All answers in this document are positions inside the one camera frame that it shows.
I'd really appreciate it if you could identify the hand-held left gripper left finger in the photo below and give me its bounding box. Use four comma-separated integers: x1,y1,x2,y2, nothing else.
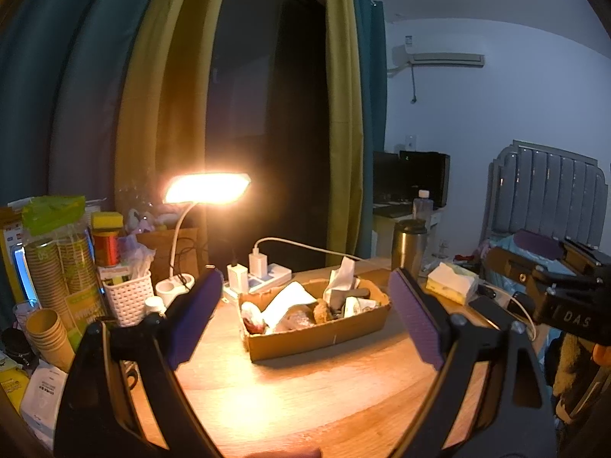
53,267,225,458

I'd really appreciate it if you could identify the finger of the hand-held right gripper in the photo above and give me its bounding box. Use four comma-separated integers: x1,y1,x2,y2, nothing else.
513,229,567,261
483,245,551,307

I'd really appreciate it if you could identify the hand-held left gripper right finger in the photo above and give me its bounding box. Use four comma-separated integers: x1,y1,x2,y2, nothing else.
388,267,559,458

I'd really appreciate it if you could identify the white plush toy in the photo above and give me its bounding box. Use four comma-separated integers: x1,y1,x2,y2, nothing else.
241,302,265,326

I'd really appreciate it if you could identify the white tissue pack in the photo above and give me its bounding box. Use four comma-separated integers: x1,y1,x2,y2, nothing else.
323,256,358,293

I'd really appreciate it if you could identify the brown plush toy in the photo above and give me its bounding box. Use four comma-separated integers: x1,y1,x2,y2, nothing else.
312,298,333,326

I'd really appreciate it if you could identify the white paper sheet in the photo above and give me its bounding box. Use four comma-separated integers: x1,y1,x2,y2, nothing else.
262,281,319,331

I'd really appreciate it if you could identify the shallow cardboard box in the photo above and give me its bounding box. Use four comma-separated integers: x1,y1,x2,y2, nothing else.
237,277,392,362

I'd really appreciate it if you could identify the person's left hand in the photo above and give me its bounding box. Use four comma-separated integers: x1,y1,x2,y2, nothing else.
248,447,323,458

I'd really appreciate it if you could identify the black phone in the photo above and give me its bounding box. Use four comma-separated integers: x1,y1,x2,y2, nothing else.
469,296,522,327

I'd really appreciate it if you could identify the yellow tissue box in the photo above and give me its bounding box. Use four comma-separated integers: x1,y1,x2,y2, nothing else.
425,262,480,305

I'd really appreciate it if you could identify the small white charger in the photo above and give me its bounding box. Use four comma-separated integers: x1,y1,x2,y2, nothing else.
226,263,249,295

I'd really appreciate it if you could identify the white plastic basket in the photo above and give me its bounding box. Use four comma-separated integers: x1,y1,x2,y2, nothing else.
102,269,154,328

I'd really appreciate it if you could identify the stainless steel tumbler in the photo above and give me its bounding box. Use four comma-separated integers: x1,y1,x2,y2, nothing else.
391,219,428,278

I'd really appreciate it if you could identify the brown paper bag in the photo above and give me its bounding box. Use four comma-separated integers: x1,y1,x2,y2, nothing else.
136,226,202,288

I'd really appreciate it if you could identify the tall white charger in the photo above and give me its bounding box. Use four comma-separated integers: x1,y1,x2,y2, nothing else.
248,250,270,278

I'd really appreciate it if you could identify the white power strip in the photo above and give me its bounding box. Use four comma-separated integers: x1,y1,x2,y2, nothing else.
222,263,293,297

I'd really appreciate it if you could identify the clear water bottle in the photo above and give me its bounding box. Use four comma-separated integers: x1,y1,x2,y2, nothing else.
413,190,435,231

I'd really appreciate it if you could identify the red can yellow lid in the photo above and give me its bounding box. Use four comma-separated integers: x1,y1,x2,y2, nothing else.
91,212,124,269

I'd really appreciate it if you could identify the white desk lamp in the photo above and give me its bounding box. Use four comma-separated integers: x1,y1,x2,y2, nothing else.
155,173,252,304

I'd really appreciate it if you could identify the black computer monitor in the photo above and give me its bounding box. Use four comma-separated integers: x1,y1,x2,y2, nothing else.
372,152,400,204

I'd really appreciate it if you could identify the stack of brown paper cups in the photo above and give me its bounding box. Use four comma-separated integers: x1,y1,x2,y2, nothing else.
25,308,76,374

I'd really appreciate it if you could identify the white pouch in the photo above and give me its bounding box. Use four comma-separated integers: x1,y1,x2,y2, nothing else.
20,359,68,445

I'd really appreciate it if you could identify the packaged paper cups sleeve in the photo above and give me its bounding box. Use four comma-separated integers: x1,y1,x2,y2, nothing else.
20,195,99,313

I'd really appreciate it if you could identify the yellow blue package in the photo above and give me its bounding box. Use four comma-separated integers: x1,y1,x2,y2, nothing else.
0,205,38,318

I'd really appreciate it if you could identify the yellow packet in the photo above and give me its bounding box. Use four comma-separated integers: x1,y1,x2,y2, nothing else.
0,369,28,410

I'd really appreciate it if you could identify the yellow-green curtain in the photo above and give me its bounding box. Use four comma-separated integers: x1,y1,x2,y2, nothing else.
113,0,236,270
316,0,367,262

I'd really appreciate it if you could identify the white air conditioner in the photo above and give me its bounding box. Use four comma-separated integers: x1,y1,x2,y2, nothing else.
390,44,486,78

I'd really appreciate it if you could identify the teal curtain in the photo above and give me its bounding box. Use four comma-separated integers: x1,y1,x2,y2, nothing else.
0,0,160,213
350,0,388,259

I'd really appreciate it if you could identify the dark window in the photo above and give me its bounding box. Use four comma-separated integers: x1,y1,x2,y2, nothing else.
205,0,331,269

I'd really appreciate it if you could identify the thin white cable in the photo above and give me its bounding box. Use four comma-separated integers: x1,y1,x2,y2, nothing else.
478,281,538,329

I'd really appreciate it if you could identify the white charger cable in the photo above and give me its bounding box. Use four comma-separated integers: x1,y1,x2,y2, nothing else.
253,237,364,264

